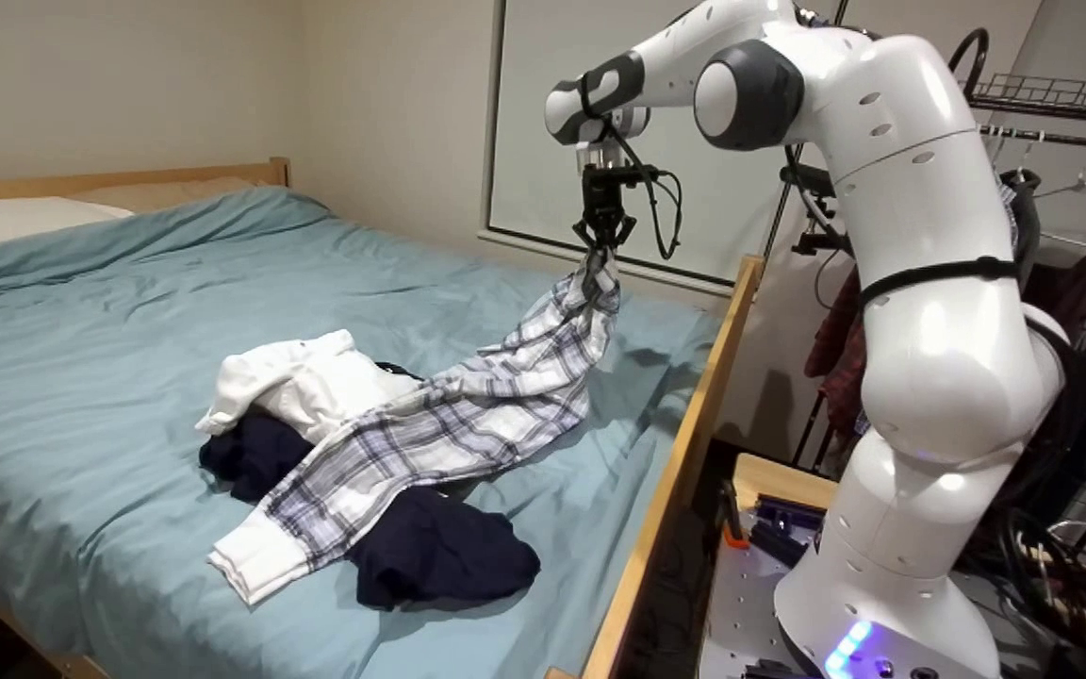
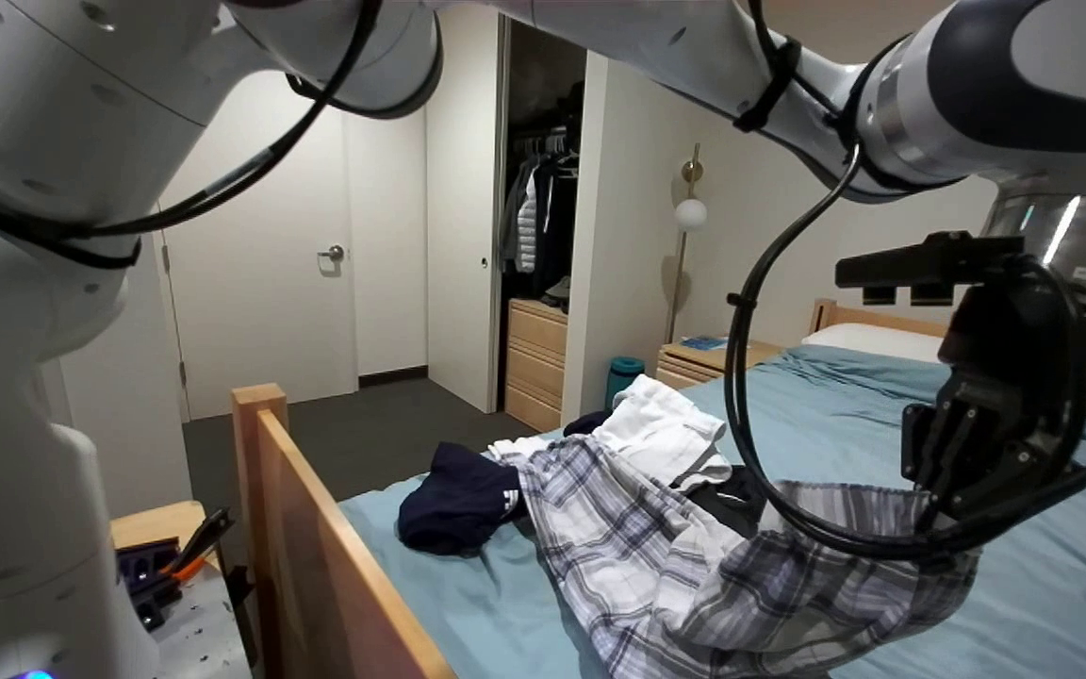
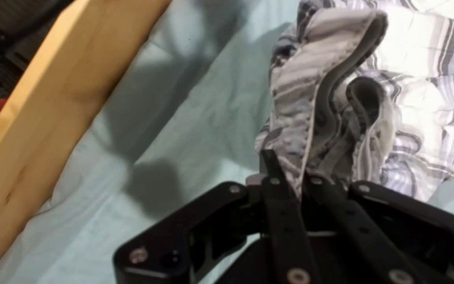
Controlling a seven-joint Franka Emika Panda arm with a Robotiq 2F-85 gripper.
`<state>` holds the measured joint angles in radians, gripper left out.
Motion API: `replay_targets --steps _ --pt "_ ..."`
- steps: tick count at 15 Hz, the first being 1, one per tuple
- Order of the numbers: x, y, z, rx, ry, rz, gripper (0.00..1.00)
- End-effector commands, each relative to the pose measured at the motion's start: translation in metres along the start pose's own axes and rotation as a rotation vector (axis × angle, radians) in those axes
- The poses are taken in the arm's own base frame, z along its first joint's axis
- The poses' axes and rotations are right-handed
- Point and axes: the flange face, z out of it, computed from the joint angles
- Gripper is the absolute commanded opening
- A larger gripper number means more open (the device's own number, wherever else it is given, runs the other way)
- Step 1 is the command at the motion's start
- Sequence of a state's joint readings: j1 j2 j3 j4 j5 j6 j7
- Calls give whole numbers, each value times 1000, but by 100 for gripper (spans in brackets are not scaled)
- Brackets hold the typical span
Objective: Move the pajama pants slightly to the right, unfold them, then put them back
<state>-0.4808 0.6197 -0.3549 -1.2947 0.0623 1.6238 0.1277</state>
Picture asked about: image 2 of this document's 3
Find white closet door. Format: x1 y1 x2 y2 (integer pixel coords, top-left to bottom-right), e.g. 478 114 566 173
423 5 507 417

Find wooden dresser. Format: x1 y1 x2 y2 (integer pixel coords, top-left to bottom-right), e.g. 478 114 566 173
502 293 572 437

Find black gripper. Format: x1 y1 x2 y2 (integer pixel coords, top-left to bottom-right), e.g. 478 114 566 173
902 268 1086 536

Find small wooden table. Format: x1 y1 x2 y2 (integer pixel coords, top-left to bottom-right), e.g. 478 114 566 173
106 499 213 558

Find teal bin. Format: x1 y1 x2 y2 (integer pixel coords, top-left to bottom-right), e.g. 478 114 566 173
604 353 652 409

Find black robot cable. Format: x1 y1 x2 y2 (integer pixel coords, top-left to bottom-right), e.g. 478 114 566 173
0 0 1086 566

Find globe wall lamp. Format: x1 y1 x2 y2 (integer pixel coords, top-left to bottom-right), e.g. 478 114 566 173
664 143 712 347

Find hanging closet clothes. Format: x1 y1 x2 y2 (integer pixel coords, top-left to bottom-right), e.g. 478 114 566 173
502 116 590 305

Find white room door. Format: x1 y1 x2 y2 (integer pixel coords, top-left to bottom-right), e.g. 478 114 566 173
159 72 366 422

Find light blue bed sheet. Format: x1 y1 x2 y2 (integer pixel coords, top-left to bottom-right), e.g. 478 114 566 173
340 343 1086 679

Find navy blue garment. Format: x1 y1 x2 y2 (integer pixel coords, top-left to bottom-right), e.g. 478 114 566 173
393 440 527 561

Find wooden bed frame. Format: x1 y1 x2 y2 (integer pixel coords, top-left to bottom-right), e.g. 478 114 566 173
231 298 1086 679

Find grey plaid pajama pants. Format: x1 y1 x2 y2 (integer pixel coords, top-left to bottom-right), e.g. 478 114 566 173
482 430 986 679

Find wooden nightstand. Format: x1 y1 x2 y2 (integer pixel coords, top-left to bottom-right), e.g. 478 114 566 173
652 331 785 392

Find white pillow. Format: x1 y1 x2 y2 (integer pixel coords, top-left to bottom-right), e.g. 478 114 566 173
804 319 952 371

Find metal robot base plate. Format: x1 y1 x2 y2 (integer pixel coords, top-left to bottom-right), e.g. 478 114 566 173
145 570 254 679

